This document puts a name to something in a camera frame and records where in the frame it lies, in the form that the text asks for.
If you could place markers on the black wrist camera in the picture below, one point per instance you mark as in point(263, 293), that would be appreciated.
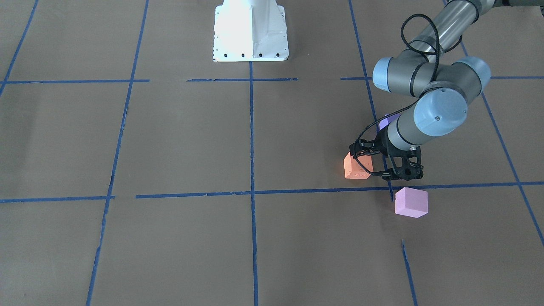
point(406, 165)

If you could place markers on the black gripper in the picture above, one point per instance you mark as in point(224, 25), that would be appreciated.
point(379, 147)

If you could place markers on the white pedestal column base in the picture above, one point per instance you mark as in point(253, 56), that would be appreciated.
point(250, 31)

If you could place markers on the light pink foam cube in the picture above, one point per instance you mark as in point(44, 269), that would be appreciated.
point(411, 202)

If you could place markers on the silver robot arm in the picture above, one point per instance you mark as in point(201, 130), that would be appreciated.
point(443, 92)

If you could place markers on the orange foam cube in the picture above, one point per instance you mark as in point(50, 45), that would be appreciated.
point(352, 169)

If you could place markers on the dark purple foam cube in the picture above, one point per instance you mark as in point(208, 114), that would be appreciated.
point(386, 121)

